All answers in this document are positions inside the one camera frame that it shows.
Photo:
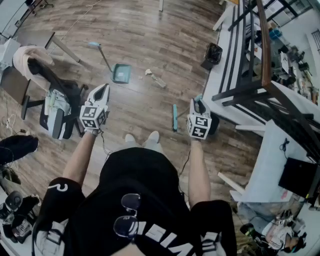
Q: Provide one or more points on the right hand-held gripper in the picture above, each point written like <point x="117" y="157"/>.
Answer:
<point x="198" y="126"/>

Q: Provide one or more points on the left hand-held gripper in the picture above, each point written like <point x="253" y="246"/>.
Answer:
<point x="91" y="116"/>

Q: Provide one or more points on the teal broom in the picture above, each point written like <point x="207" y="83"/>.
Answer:
<point x="175" y="117"/>

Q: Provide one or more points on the teal dustpan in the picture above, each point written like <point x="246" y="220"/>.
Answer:
<point x="122" y="73"/>

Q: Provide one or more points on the clear plastic wrapper trash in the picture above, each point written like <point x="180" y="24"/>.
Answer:
<point x="158" y="81"/>

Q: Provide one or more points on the person's right forearm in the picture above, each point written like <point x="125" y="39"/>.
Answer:
<point x="197" y="172"/>

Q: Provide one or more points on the person's left forearm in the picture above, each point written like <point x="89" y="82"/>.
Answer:
<point x="80" y="157"/>

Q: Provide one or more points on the small black bin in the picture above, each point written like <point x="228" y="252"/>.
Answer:
<point x="212" y="56"/>

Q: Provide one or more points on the grey bin with black liner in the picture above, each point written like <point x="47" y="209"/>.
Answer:
<point x="215" y="123"/>

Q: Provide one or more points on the black office chair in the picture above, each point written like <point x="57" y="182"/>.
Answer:
<point x="67" y="90"/>

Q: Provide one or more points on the white wristband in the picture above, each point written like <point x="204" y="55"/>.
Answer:
<point x="91" y="131"/>

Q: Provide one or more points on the light blue bag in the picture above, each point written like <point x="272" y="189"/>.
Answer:
<point x="56" y="110"/>

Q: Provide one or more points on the white left shoe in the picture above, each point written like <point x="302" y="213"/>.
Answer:
<point x="130" y="138"/>

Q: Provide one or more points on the white shoe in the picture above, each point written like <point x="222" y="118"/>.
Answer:
<point x="153" y="136"/>
<point x="130" y="138"/>

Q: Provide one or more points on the white right shoe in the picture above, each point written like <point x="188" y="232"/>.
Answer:
<point x="153" y="136"/>

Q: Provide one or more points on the grey trousers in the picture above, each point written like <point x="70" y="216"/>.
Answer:
<point x="152" y="146"/>

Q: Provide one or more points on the pink jacket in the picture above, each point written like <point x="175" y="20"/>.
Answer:
<point x="22" y="58"/>

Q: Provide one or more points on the black railing with wooden handrail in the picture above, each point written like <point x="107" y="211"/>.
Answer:
<point x="266" y="50"/>

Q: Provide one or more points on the white desk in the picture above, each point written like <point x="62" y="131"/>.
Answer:
<point x="272" y="160"/>

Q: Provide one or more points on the black printed t-shirt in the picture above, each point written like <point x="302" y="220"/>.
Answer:
<point x="140" y="190"/>

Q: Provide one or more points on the white paper bag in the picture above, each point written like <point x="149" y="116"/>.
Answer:
<point x="10" y="51"/>

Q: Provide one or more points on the wooden table with white legs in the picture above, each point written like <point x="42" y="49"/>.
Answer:
<point x="161" y="5"/>

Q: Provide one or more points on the whiteboard on rolling stand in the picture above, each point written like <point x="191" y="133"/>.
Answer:
<point x="12" y="15"/>

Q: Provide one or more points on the black laptop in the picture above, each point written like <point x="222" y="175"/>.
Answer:
<point x="297" y="176"/>

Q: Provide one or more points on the eyeglasses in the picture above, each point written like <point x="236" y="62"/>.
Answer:
<point x="127" y="215"/>

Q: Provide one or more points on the black camera equipment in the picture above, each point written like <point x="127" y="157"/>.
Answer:
<point x="17" y="217"/>

